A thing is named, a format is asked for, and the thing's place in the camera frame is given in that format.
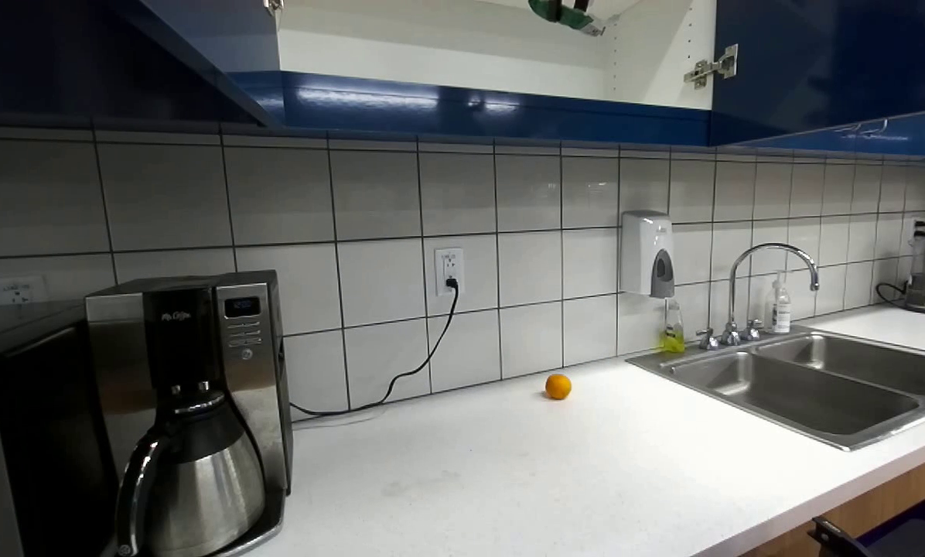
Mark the metal cabinet hinge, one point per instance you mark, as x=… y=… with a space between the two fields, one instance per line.
x=271 y=3
x=709 y=66

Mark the wooden base cabinet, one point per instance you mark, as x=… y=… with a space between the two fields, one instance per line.
x=863 y=502

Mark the orange fruit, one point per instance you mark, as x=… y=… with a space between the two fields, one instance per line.
x=557 y=384

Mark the black steel coffee maker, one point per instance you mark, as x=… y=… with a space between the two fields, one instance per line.
x=259 y=344

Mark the green dish soap bottle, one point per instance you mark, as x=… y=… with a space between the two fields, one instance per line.
x=672 y=341

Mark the chrome gooseneck faucet spout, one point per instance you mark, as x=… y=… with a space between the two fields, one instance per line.
x=735 y=284

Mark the small white bottle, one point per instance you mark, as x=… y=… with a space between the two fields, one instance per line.
x=780 y=308

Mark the steel coffee carafe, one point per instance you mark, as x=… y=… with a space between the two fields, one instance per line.
x=199 y=481

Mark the stainless steel double sink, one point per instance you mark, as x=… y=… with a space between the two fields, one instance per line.
x=802 y=391

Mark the dark blue bulky object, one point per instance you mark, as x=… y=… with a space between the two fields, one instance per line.
x=896 y=537

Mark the white wall power outlet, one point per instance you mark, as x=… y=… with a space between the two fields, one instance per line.
x=445 y=267

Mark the white wall soap dispenser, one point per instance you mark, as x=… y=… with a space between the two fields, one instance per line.
x=640 y=251

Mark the white open wall cabinet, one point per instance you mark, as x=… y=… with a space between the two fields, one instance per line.
x=441 y=52

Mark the white wall switch plate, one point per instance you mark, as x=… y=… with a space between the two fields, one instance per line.
x=12 y=291

